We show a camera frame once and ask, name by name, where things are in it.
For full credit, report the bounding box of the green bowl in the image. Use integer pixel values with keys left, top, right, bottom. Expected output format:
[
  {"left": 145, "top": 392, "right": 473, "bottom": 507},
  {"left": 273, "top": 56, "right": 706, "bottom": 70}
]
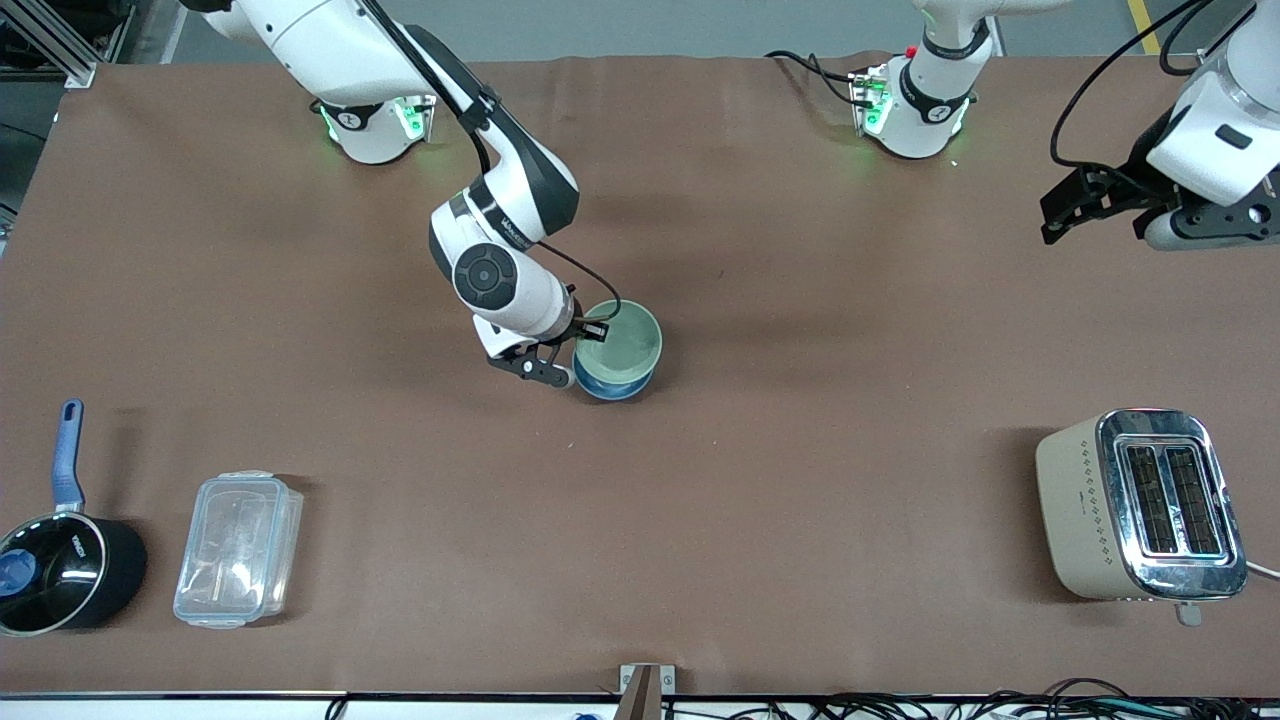
[{"left": 574, "top": 299, "right": 665, "bottom": 378}]

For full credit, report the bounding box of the blue bowl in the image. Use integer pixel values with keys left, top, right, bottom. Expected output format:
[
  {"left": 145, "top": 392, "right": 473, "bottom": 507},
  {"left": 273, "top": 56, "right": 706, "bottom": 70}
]
[{"left": 572, "top": 350, "right": 658, "bottom": 404}]

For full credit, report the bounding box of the brown table cloth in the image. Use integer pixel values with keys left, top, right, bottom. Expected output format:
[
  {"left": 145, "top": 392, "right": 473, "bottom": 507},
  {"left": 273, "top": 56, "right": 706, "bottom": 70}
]
[{"left": 0, "top": 52, "right": 1280, "bottom": 698}]

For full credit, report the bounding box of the beige chrome toaster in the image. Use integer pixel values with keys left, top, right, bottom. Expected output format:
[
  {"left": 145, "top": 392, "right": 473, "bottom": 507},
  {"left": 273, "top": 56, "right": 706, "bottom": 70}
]
[{"left": 1034, "top": 407, "right": 1250, "bottom": 628}]

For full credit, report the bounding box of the clear plastic food container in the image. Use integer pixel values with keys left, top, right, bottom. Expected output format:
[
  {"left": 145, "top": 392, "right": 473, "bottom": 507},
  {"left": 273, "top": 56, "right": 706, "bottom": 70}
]
[{"left": 172, "top": 471, "right": 305, "bottom": 631}]

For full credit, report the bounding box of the glass lid blue knob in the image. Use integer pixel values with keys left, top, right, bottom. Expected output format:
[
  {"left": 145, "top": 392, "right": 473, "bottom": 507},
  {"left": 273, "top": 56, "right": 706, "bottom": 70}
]
[{"left": 0, "top": 514, "right": 107, "bottom": 634}]

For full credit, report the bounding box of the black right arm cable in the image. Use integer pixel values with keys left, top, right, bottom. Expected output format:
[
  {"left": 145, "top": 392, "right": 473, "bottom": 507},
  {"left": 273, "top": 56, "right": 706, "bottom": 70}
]
[{"left": 360, "top": 0, "right": 624, "bottom": 327}]

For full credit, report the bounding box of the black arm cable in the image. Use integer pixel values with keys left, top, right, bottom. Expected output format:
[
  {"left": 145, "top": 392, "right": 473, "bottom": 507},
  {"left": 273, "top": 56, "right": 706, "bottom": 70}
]
[
  {"left": 1049, "top": 0, "right": 1201, "bottom": 171},
  {"left": 360, "top": 0, "right": 624, "bottom": 327}
]

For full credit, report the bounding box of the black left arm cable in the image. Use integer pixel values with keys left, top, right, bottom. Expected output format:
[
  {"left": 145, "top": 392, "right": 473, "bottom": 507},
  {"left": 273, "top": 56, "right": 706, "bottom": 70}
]
[{"left": 1049, "top": 0, "right": 1201, "bottom": 171}]

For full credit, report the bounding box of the black looped overhead cable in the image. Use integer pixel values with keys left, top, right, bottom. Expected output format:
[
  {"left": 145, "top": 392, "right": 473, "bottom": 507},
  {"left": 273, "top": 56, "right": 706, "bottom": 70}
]
[{"left": 1158, "top": 0, "right": 1256, "bottom": 78}]

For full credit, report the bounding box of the black left base cable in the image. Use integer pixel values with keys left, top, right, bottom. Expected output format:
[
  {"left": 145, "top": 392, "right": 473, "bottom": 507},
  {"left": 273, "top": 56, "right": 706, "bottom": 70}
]
[{"left": 764, "top": 48, "right": 873, "bottom": 109}]

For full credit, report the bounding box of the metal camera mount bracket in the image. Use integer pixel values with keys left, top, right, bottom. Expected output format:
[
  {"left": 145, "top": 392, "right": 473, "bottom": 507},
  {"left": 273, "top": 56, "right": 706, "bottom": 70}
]
[{"left": 619, "top": 662, "right": 677, "bottom": 720}]

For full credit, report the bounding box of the tangled black cable bundle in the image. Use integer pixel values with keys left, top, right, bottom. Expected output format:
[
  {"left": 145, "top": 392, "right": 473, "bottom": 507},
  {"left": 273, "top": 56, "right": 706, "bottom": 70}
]
[{"left": 660, "top": 678, "right": 1280, "bottom": 720}]

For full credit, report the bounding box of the black saucepan blue handle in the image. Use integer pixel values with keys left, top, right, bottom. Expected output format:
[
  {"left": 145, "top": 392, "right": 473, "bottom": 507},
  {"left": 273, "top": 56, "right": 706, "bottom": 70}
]
[{"left": 0, "top": 399, "right": 149, "bottom": 638}]

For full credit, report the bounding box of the aluminium frame profile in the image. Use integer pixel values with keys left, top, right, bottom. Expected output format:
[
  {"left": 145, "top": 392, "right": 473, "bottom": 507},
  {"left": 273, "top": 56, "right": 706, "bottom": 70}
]
[{"left": 0, "top": 0, "right": 98, "bottom": 89}]

